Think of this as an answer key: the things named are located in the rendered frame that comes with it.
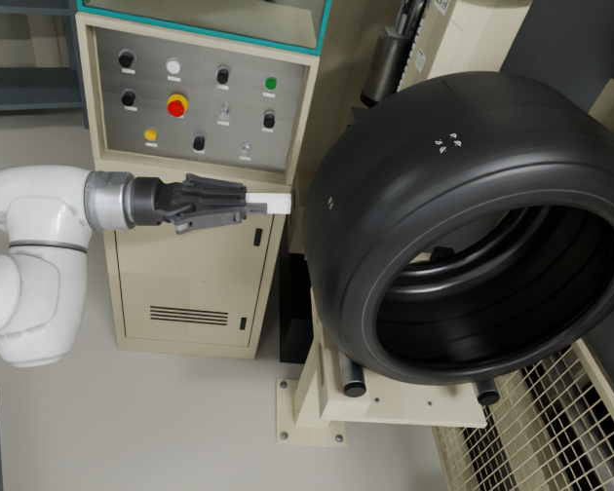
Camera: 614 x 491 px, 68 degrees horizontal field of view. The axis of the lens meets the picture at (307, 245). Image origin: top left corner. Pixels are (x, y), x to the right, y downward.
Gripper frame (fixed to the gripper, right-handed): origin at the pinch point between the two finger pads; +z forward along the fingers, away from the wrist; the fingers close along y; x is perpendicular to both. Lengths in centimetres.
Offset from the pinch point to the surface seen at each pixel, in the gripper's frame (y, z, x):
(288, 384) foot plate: 42, 8, 124
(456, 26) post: 24.3, 31.8, -20.0
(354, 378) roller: -11.0, 16.4, 32.8
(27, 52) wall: 262, -162, 77
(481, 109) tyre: -0.9, 28.7, -17.1
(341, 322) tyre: -12.9, 11.7, 13.5
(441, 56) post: 24.3, 30.4, -14.9
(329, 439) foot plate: 20, 23, 126
